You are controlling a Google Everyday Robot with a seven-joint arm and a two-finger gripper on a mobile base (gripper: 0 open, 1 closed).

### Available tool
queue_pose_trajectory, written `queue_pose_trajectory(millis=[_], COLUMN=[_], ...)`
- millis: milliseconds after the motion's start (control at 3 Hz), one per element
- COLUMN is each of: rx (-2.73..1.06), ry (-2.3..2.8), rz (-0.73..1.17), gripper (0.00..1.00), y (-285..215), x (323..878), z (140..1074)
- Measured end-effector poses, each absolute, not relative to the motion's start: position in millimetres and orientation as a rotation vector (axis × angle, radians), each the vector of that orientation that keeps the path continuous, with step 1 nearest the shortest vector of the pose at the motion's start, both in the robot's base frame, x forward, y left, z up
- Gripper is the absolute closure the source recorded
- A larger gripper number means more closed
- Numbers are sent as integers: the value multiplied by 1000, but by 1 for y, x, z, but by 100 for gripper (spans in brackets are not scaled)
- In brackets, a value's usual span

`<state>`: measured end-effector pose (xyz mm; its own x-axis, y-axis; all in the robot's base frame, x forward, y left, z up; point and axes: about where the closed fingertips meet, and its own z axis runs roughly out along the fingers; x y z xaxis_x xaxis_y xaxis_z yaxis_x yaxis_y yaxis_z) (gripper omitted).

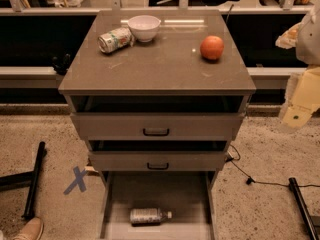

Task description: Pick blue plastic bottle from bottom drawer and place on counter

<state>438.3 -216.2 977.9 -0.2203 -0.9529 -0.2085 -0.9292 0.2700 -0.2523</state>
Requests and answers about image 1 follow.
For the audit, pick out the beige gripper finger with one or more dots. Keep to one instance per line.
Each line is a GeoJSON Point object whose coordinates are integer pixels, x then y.
{"type": "Point", "coordinates": [288, 39]}
{"type": "Point", "coordinates": [302, 99]}

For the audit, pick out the clear plastic water bottle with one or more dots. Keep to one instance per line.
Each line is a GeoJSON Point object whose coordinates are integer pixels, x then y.
{"type": "Point", "coordinates": [141, 216]}

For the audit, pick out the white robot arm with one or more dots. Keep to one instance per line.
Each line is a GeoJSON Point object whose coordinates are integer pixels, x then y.
{"type": "Point", "coordinates": [308, 39]}

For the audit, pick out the grey drawer cabinet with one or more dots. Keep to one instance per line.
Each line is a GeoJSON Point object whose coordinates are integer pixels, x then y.
{"type": "Point", "coordinates": [166, 75]}

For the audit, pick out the bottom grey drawer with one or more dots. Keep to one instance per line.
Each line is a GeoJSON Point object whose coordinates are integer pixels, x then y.
{"type": "Point", "coordinates": [187, 195]}

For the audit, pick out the grey drawer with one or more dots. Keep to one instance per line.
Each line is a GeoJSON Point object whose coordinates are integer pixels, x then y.
{"type": "Point", "coordinates": [158, 155]}
{"type": "Point", "coordinates": [187, 195]}
{"type": "Point", "coordinates": [157, 126]}

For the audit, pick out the middle grey drawer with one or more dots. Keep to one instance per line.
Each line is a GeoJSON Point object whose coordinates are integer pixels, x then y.
{"type": "Point", "coordinates": [158, 155]}

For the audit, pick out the top grey drawer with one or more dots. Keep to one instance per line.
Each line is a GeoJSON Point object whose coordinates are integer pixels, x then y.
{"type": "Point", "coordinates": [157, 126]}

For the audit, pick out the orange fruit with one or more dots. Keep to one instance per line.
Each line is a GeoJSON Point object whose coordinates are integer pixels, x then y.
{"type": "Point", "coordinates": [212, 47]}

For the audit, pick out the black stand leg right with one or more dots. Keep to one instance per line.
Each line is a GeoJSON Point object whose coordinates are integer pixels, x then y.
{"type": "Point", "coordinates": [312, 223]}

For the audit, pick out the black stand leg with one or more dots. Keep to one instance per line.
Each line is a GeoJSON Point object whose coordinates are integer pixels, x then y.
{"type": "Point", "coordinates": [27, 179]}
{"type": "Point", "coordinates": [312, 223]}

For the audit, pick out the white ceramic bowl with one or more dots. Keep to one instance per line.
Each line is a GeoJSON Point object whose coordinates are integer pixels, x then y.
{"type": "Point", "coordinates": [144, 27]}

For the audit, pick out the green white soda can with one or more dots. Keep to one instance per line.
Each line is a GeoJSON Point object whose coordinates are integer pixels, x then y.
{"type": "Point", "coordinates": [115, 39]}

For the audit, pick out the black clamp knob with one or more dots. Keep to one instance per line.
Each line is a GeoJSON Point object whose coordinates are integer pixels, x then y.
{"type": "Point", "coordinates": [61, 65]}

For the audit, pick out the blue tape cross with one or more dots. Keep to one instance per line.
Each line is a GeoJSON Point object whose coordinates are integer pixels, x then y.
{"type": "Point", "coordinates": [77, 182]}

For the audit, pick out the tan shoe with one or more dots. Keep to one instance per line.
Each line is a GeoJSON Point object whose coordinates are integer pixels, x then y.
{"type": "Point", "coordinates": [31, 231]}

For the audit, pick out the black stand leg left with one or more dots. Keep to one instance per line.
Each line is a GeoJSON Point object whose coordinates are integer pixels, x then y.
{"type": "Point", "coordinates": [27, 179]}

